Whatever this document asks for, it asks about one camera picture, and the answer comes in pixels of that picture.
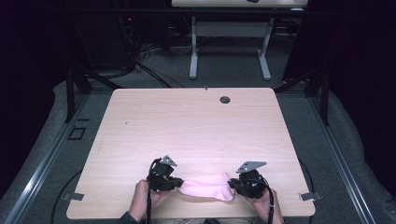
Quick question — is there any black metal stand frame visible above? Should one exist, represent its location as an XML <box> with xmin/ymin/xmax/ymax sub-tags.
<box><xmin>274</xmin><ymin>65</ymin><xmax>331</xmax><ymax>127</ymax></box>
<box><xmin>64</xmin><ymin>66</ymin><xmax>126</xmax><ymax>123</ymax></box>

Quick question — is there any black cable on floor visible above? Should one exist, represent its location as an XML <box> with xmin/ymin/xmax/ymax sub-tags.
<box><xmin>50</xmin><ymin>169</ymin><xmax>84</xmax><ymax>224</ymax></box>
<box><xmin>298</xmin><ymin>159</ymin><xmax>316</xmax><ymax>194</ymax></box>

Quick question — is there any person's right hand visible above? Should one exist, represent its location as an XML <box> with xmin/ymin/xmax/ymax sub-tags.
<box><xmin>245</xmin><ymin>189</ymin><xmax>285</xmax><ymax>224</ymax></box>

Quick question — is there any pink cloth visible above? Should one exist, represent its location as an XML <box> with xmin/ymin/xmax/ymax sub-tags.
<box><xmin>177</xmin><ymin>171</ymin><xmax>237</xmax><ymax>203</ymax></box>

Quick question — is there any aluminium floor rail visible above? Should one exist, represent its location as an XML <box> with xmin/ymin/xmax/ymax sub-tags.
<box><xmin>2</xmin><ymin>92</ymin><xmax>92</xmax><ymax>224</ymax></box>
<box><xmin>307</xmin><ymin>95</ymin><xmax>378</xmax><ymax>224</ymax></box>

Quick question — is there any white desk with grey legs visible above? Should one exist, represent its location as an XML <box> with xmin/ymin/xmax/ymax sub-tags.
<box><xmin>171</xmin><ymin>0</ymin><xmax>309</xmax><ymax>81</ymax></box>

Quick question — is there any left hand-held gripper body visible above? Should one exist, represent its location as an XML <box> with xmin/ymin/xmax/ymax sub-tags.
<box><xmin>146</xmin><ymin>155</ymin><xmax>178</xmax><ymax>192</ymax></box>

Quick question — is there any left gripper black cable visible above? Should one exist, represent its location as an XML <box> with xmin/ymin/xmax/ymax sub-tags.
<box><xmin>146</xmin><ymin>158</ymin><xmax>161</xmax><ymax>224</ymax></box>

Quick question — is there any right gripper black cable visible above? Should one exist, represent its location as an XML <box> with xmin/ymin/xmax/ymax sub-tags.
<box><xmin>253</xmin><ymin>177</ymin><xmax>276</xmax><ymax>224</ymax></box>

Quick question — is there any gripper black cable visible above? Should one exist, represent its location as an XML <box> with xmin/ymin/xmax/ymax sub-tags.
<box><xmin>253</xmin><ymin>177</ymin><xmax>276</xmax><ymax>224</ymax></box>
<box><xmin>146</xmin><ymin>158</ymin><xmax>161</xmax><ymax>224</ymax></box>

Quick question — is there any person's left hand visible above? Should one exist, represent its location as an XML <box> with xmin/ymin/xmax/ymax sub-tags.
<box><xmin>128</xmin><ymin>178</ymin><xmax>171</xmax><ymax>223</ymax></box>

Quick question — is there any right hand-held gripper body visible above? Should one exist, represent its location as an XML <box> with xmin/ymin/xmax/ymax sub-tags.
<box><xmin>234</xmin><ymin>161</ymin><xmax>271</xmax><ymax>200</ymax></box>

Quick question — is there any black horizontal crossbar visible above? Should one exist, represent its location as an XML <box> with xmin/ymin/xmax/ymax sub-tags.
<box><xmin>40</xmin><ymin>7</ymin><xmax>307</xmax><ymax>15</ymax></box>

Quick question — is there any bundle of floor cables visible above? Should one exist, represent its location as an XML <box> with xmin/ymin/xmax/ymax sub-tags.
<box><xmin>134</xmin><ymin>43</ymin><xmax>188</xmax><ymax>89</ymax></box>

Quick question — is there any grey metal table bracket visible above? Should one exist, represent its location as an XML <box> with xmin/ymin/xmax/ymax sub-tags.
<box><xmin>299</xmin><ymin>191</ymin><xmax>323</xmax><ymax>202</ymax></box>
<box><xmin>61</xmin><ymin>192</ymin><xmax>85</xmax><ymax>202</ymax></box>

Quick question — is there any dark equipment rack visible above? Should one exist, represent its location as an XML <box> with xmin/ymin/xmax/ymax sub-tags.
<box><xmin>116</xmin><ymin>13</ymin><xmax>139</xmax><ymax>71</ymax></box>

